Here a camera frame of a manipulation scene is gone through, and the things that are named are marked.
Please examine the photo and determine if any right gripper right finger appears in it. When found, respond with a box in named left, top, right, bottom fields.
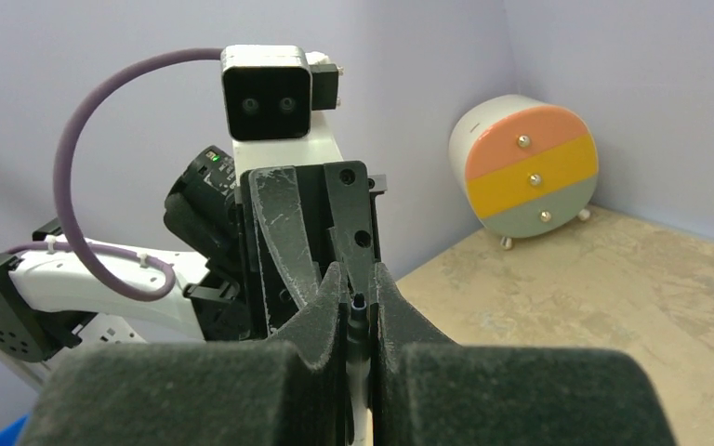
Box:
left=369, top=263, right=676, bottom=445

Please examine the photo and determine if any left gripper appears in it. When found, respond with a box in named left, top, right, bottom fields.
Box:
left=237, top=161, right=388, bottom=339

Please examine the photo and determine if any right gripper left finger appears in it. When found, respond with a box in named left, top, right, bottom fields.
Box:
left=19, top=263, right=348, bottom=445

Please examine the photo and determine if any white pen black end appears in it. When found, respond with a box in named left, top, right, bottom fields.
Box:
left=346, top=294, right=372, bottom=445

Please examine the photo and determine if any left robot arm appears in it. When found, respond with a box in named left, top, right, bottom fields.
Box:
left=0, top=147, right=387, bottom=363

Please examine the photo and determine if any round cabinet with coloured drawers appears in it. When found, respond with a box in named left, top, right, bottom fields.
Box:
left=448, top=94, right=599, bottom=250

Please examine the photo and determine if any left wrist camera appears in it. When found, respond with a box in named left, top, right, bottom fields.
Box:
left=220, top=45, right=343, bottom=174

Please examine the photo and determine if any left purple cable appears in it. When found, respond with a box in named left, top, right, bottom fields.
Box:
left=8, top=47, right=226, bottom=304

